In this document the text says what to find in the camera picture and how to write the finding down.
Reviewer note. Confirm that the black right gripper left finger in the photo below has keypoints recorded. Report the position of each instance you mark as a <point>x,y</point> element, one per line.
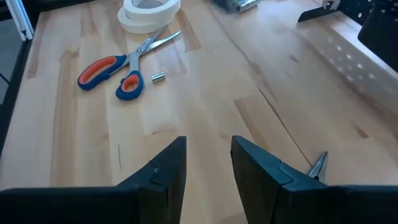
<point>149,196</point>

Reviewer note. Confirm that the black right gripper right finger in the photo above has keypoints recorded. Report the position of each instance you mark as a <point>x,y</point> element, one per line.
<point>273,193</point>

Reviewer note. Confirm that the black perforated pegboard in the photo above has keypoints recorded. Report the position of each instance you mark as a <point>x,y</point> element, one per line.
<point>323,14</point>

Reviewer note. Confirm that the small chrome socket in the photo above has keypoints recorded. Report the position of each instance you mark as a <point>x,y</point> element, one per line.
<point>158,76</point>

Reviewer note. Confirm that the cream masking tape roll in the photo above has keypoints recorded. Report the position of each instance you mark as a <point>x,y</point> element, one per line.
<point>155,14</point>
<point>136,28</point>

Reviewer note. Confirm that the black pegboard bin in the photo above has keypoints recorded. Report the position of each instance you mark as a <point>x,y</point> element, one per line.
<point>382,37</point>

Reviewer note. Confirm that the large chrome socket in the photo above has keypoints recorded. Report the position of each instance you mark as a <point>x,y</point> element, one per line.
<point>247,4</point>

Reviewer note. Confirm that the white aluminium bar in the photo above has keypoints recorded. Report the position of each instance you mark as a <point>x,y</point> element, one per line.
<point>20,18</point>

